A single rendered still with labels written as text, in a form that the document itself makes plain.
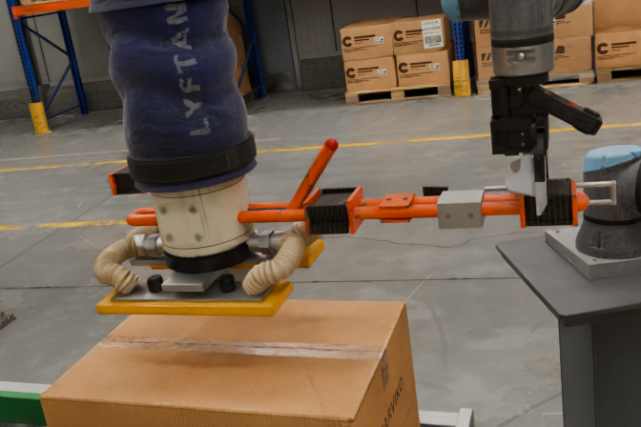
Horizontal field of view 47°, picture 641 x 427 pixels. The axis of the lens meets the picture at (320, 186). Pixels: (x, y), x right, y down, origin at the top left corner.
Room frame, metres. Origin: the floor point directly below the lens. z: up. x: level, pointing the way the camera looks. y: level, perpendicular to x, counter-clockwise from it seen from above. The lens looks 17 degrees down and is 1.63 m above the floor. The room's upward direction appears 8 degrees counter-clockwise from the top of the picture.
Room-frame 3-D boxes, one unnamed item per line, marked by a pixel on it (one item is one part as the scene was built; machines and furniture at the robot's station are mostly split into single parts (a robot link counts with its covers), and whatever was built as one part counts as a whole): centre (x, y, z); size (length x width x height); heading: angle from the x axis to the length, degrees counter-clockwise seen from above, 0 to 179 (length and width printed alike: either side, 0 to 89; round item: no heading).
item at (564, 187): (1.08, -0.35, 1.22); 0.08 x 0.07 x 0.05; 70
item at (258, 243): (1.29, 0.22, 1.15); 0.34 x 0.25 x 0.06; 70
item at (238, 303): (1.20, 0.25, 1.11); 0.34 x 0.10 x 0.05; 70
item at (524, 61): (1.10, -0.32, 1.45); 0.10 x 0.09 x 0.05; 159
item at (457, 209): (1.13, -0.22, 1.22); 0.07 x 0.07 x 0.04; 70
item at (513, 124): (1.10, -0.32, 1.37); 0.09 x 0.08 x 0.12; 69
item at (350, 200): (1.21, -0.02, 1.22); 0.10 x 0.08 x 0.06; 160
